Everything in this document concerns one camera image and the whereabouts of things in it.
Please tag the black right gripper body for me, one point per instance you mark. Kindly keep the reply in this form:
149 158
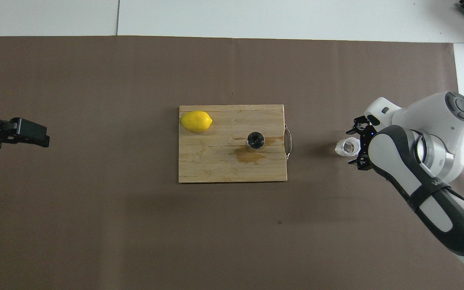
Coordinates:
365 143

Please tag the clear crinkled glass cup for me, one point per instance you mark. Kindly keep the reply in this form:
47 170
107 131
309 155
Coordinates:
346 148

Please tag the steel double jigger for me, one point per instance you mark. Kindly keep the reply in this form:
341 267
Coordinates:
255 140

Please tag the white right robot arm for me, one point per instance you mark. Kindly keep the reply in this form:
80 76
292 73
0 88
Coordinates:
437 121

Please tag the wooden cutting board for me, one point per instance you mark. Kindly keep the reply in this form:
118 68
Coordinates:
216 161

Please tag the brown paper table mat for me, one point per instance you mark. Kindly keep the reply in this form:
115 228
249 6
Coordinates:
232 241

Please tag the yellow lemon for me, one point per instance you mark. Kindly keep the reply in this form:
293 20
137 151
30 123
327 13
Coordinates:
195 121

